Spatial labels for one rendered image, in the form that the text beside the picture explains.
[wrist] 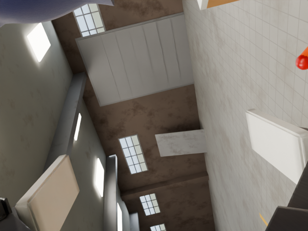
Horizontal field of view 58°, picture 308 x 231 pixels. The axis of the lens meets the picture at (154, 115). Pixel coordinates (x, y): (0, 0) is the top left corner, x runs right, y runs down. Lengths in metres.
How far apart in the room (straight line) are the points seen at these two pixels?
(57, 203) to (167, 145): 10.79
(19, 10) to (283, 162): 0.33
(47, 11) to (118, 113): 10.03
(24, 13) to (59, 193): 0.27
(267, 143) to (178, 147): 10.81
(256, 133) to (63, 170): 0.13
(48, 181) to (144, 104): 10.11
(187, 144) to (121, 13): 5.32
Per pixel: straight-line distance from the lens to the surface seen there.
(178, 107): 10.54
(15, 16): 0.41
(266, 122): 0.17
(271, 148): 0.18
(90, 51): 9.37
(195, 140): 10.77
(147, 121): 10.65
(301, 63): 0.45
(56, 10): 0.41
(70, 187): 0.20
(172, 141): 10.82
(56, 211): 0.17
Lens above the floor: 1.58
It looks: 1 degrees up
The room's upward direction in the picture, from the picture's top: 104 degrees counter-clockwise
